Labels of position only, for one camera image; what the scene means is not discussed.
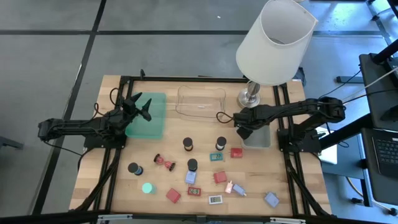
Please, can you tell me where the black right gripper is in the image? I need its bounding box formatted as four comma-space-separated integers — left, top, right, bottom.
233, 107, 270, 140

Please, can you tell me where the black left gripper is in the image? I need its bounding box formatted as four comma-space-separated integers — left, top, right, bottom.
121, 91, 153, 124

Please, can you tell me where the red USB wall charger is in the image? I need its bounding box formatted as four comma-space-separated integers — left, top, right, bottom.
165, 187, 182, 204
229, 147, 244, 159
213, 170, 228, 185

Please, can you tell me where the black-capped white sand hourglass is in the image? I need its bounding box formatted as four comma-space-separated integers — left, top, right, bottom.
215, 136, 228, 152

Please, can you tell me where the lavender USB wall charger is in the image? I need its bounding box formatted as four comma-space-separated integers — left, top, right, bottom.
264, 191, 280, 208
232, 184, 248, 197
185, 170, 198, 185

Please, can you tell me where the black-capped orange sand hourglass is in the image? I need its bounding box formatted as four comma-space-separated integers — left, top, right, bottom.
182, 137, 194, 152

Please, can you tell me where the black-capped red sand hourglass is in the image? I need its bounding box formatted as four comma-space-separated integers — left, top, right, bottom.
153, 153, 177, 172

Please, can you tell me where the black-capped blue sand hourglass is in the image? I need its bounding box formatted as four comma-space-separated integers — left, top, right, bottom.
127, 162, 144, 177

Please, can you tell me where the white plastic bin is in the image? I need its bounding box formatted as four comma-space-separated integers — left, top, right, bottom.
241, 123, 272, 149

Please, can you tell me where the teal translucent plastic tray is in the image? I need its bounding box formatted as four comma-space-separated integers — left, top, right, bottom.
124, 91, 167, 140

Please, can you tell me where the clear plastic bin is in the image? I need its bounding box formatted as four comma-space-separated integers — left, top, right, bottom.
175, 85, 227, 123

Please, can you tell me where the silver table lamp white shade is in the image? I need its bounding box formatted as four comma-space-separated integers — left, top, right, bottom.
235, 0, 318, 109

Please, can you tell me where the white flat box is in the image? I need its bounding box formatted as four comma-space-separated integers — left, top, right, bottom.
313, 126, 338, 165

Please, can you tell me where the black stand foot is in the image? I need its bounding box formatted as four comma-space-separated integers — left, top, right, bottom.
335, 75, 364, 84

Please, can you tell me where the black equipment cart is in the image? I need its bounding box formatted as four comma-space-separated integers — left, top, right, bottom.
359, 52, 398, 131

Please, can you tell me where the grey furniture leg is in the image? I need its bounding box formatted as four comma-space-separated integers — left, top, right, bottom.
0, 136, 24, 150

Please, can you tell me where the black bar with grey strips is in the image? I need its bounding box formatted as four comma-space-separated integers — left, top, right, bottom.
0, 211, 398, 224

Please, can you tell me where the dark laptop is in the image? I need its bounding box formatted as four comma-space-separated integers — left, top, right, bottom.
360, 126, 398, 206

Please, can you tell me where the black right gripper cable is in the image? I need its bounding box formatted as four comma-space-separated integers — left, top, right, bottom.
216, 111, 236, 124

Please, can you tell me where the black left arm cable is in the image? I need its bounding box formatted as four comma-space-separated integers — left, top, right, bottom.
93, 87, 125, 119

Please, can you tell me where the black aluminium table frame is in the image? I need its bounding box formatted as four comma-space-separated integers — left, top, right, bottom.
70, 68, 338, 218

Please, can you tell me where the white cable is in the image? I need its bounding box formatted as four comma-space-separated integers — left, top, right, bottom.
341, 67, 398, 102

